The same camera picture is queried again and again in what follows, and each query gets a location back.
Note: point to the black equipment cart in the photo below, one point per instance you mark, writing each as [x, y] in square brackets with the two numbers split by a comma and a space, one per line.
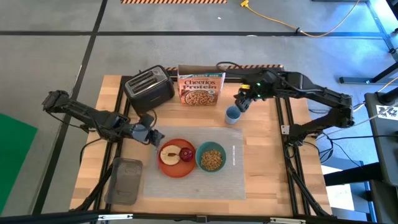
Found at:
[385, 140]

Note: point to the black aluminium frame rail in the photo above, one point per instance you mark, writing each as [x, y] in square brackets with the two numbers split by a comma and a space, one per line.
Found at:
[107, 168]
[292, 174]

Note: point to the dark metal stand frame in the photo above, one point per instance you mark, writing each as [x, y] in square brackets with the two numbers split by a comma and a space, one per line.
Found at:
[381, 28]

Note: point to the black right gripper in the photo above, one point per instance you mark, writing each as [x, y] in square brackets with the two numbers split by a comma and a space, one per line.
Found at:
[249, 91]

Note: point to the black two-slot toaster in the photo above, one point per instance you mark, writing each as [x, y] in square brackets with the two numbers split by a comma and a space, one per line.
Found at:
[152, 96]

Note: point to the orange Cheerios Protein cereal box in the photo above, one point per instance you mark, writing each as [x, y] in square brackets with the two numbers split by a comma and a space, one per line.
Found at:
[199, 90]

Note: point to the grey translucent plastic tray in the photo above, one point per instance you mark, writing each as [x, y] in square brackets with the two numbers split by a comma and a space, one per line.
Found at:
[124, 182]

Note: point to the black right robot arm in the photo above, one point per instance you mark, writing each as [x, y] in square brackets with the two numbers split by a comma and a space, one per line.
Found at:
[326, 96]

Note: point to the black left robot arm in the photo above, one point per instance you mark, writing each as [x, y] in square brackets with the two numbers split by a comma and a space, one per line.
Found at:
[81, 113]

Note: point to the teal green bowl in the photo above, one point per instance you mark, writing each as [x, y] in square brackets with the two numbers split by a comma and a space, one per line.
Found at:
[211, 144]

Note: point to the grey woven placemat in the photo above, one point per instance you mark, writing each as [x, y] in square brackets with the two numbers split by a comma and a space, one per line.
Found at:
[192, 186]

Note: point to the clear plastic utensil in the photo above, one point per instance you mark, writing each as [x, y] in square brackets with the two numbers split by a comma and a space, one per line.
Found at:
[234, 155]

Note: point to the white printed label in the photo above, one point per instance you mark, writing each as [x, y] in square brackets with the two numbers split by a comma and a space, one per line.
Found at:
[387, 112]

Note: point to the pale blue cup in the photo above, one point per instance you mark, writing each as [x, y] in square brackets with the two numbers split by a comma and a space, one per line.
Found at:
[231, 120]

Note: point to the cereal heap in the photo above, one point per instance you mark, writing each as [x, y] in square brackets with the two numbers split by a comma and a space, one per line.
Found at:
[211, 160]

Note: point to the red apple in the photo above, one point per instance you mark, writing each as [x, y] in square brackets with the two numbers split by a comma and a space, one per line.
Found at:
[186, 155]

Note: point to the orange plate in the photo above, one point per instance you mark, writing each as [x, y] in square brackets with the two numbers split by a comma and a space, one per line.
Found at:
[177, 171]

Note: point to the green floor mat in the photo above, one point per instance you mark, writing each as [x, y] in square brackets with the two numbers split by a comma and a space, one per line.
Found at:
[12, 155]

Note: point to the orange black hazard tape strip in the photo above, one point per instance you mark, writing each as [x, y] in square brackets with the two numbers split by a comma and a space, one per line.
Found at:
[258, 66]

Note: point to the toasted bread slice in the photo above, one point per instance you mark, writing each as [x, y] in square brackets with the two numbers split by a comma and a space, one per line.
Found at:
[168, 158]

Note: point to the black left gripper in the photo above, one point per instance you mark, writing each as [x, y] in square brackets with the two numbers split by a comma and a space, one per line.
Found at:
[143, 130]

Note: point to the black aluminium crossbar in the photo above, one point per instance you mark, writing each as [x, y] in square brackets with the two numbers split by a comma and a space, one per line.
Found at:
[186, 217]

